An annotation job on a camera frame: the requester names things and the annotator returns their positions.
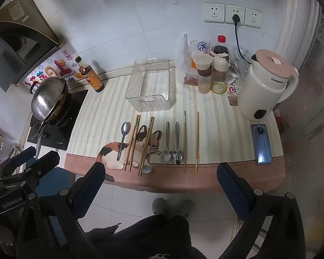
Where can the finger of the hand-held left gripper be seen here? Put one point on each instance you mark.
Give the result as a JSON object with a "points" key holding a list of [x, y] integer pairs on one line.
{"points": [[23, 156], [46, 163]]}

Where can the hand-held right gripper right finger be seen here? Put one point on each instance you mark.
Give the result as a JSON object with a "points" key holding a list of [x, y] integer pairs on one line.
{"points": [[229, 183]]}

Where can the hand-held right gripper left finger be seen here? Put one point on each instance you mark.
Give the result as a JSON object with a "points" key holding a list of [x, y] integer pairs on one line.
{"points": [[93, 183]]}

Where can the plain wooden chopstick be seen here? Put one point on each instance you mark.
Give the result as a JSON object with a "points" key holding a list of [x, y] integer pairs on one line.
{"points": [[197, 140], [185, 140]]}

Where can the steel spoon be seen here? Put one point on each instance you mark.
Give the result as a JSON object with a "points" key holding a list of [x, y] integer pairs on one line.
{"points": [[125, 128], [147, 169], [166, 155]]}

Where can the clear plastic container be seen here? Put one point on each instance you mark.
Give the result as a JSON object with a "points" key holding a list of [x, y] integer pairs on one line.
{"points": [[151, 86]]}

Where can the blue smartphone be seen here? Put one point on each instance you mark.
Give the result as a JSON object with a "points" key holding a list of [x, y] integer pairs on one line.
{"points": [[262, 145]]}

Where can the striped cat-print table mat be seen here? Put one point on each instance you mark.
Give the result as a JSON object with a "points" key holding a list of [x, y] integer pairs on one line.
{"points": [[218, 129]]}

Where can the steel wok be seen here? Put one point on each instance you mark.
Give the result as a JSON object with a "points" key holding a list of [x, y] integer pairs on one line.
{"points": [[48, 97]]}

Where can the grey slipper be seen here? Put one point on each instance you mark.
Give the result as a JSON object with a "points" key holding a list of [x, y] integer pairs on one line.
{"points": [[158, 206]]}

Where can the small printed packet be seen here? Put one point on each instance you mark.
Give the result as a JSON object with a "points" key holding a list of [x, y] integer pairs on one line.
{"points": [[233, 89]]}

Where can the soy sauce bottle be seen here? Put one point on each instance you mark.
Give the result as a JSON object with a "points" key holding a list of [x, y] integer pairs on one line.
{"points": [[93, 79]]}

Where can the white pink electric kettle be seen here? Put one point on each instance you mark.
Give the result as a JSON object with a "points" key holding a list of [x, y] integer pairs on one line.
{"points": [[262, 86]]}

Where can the glass oil dispenser bottle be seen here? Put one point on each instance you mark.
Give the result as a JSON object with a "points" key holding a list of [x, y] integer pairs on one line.
{"points": [[220, 75]]}

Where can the brown spice packet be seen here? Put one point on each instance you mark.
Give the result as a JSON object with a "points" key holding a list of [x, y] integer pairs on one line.
{"points": [[190, 80]]}

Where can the range hood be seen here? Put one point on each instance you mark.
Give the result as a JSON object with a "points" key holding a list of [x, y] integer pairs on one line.
{"points": [[19, 45]]}

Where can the white-lidded spice jar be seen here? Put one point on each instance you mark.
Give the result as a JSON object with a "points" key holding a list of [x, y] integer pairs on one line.
{"points": [[203, 72]]}

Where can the clear plastic bag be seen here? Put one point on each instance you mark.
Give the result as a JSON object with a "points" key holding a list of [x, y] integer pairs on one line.
{"points": [[184, 56]]}

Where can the red-capped dark bottle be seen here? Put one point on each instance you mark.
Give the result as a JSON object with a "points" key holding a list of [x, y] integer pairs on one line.
{"points": [[220, 47]]}

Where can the white labelled plastic container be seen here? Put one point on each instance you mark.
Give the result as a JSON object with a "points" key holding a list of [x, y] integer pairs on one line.
{"points": [[201, 45]]}

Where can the colourful wall sticker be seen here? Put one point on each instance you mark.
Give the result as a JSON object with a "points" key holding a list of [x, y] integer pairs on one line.
{"points": [[62, 68]]}

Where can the white wall socket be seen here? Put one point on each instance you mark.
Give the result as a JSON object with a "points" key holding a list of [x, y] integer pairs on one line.
{"points": [[253, 17], [213, 12], [229, 12]]}

